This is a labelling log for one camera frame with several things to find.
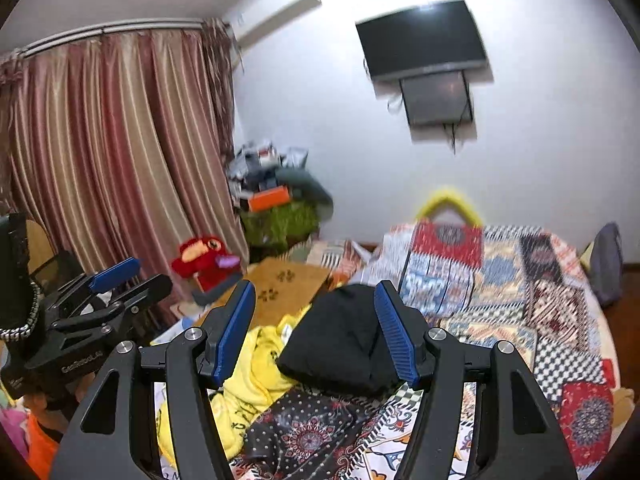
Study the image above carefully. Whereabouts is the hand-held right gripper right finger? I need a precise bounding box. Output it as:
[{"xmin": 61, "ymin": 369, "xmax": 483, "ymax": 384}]
[{"xmin": 374, "ymin": 280, "xmax": 578, "ymax": 480}]

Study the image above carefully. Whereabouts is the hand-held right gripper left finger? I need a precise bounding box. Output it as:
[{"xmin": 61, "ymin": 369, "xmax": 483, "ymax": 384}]
[{"xmin": 50, "ymin": 280, "xmax": 257, "ymax": 480}]

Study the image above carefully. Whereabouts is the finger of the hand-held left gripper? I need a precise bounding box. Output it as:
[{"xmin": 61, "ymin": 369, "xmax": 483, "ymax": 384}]
[
  {"xmin": 50, "ymin": 274, "xmax": 173, "ymax": 333},
  {"xmin": 47, "ymin": 257, "xmax": 141, "ymax": 311}
]

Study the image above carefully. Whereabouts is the black hooded garment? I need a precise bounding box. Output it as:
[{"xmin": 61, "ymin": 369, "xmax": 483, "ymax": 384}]
[{"xmin": 276, "ymin": 284, "xmax": 416, "ymax": 398}]

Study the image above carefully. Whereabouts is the person's left hand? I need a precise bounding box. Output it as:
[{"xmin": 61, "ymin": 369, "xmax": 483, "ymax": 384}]
[{"xmin": 24, "ymin": 391, "xmax": 76, "ymax": 428}]

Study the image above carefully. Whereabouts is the yellow printed garment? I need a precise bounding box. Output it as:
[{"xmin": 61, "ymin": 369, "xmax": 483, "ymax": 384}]
[{"xmin": 157, "ymin": 312, "xmax": 311, "ymax": 466}]

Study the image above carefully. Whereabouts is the red plush toy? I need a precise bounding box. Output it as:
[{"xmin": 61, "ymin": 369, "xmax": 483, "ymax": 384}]
[{"xmin": 171, "ymin": 234, "xmax": 242, "ymax": 292}]

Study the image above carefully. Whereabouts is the brown paw-print mat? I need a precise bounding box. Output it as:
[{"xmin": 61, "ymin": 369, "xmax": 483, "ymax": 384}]
[{"xmin": 200, "ymin": 257, "xmax": 333, "ymax": 331}]

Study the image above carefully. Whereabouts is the wooden chair back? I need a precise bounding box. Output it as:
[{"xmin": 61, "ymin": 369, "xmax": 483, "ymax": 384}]
[{"xmin": 25, "ymin": 220, "xmax": 57, "ymax": 276}]

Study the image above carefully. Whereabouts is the pink cloth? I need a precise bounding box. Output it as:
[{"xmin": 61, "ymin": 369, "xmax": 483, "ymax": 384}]
[{"xmin": 0, "ymin": 405, "xmax": 31, "ymax": 461}]

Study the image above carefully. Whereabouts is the pink striped curtain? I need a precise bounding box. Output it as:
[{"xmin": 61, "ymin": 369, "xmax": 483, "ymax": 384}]
[{"xmin": 0, "ymin": 17, "xmax": 251, "ymax": 331}]

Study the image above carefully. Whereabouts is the colourful patchwork quilt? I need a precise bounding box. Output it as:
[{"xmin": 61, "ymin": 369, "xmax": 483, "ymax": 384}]
[{"xmin": 150, "ymin": 222, "xmax": 621, "ymax": 480}]

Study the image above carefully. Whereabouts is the green fuzzy cloth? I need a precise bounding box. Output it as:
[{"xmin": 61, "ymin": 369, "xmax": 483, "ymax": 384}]
[{"xmin": 240, "ymin": 200, "xmax": 321, "ymax": 248}]

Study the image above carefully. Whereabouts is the orange box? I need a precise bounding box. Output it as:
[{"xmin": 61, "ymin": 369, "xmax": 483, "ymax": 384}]
[{"xmin": 247, "ymin": 186, "xmax": 292, "ymax": 212}]

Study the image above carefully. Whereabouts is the yellow curved foam piece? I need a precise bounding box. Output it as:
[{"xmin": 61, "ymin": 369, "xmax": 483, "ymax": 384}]
[{"xmin": 415, "ymin": 187, "xmax": 483, "ymax": 226}]

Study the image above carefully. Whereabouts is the grey cloth bundle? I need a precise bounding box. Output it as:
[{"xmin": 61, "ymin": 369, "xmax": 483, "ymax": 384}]
[{"xmin": 275, "ymin": 167, "xmax": 335, "ymax": 218}]

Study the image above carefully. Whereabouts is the pile of boxes and packets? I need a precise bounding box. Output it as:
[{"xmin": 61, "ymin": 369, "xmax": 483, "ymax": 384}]
[{"xmin": 225, "ymin": 140, "xmax": 308, "ymax": 211}]

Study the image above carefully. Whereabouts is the dark grey pillow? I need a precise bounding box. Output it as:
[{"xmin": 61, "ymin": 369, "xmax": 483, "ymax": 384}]
[{"xmin": 582, "ymin": 222, "xmax": 623, "ymax": 308}]

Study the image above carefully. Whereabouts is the white air conditioner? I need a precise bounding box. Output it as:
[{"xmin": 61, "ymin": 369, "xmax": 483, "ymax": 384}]
[{"xmin": 232, "ymin": 0, "xmax": 321, "ymax": 43}]

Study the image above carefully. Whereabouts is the black-white braided cable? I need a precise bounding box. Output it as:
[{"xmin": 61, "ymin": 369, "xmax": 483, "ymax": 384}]
[{"xmin": 0, "ymin": 282, "xmax": 41, "ymax": 343}]

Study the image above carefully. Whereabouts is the black television cable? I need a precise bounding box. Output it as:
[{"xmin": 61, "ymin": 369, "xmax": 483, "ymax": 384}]
[{"xmin": 442, "ymin": 120, "xmax": 463, "ymax": 156}]

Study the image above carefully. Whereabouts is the white curtain rail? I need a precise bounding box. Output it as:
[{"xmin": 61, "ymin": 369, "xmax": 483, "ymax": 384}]
[{"xmin": 0, "ymin": 17, "xmax": 231, "ymax": 58}]

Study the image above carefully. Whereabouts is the black wall television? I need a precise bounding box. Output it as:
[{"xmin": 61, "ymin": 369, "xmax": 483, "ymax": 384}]
[{"xmin": 355, "ymin": 0, "xmax": 488, "ymax": 81}]

